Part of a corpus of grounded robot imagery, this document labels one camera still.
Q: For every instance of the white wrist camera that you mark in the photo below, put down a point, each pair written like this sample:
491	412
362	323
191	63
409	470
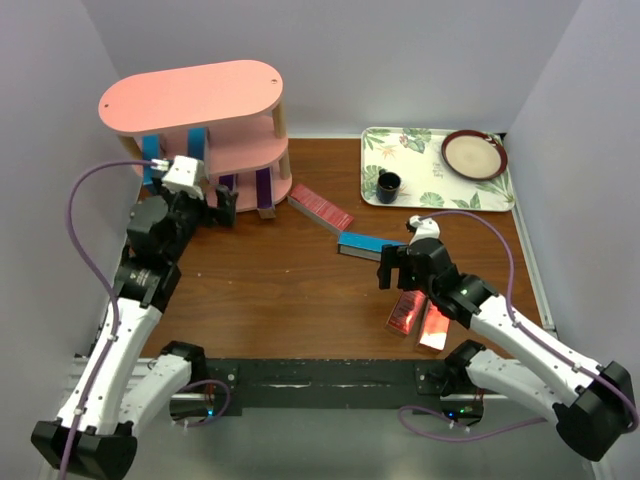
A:
422	228
186	175

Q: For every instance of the black base mat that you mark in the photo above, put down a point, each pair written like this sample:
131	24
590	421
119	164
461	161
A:
345	384

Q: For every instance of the red rimmed beige plate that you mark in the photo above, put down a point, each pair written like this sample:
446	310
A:
474	155

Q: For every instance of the red toothpaste box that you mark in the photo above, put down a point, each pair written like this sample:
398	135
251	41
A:
433	331
405	313
319	209

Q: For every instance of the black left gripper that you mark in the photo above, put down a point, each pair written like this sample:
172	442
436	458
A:
225	200

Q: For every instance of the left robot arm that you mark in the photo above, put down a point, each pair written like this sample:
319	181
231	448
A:
95	434

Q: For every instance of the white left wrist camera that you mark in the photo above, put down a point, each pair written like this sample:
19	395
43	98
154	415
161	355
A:
186	175

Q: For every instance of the pink three-tier shelf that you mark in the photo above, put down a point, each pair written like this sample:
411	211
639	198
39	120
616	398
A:
240	102

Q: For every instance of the blue toothpaste box front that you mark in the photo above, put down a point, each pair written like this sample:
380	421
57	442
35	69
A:
151	149

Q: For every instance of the floral serving tray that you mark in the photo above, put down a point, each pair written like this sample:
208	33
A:
414	154

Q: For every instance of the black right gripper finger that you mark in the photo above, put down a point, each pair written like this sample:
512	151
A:
388	261
409	276

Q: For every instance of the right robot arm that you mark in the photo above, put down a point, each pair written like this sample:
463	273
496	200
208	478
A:
590	405

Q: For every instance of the dark blue mug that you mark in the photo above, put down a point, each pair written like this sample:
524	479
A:
387	187

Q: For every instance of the silver purple toothpaste box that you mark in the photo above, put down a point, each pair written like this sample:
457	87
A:
229	181

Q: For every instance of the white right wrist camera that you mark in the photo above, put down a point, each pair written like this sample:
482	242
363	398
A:
422	228

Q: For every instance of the blue toothpaste box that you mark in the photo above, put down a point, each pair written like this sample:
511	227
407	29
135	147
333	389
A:
151	149
198	144
362	246

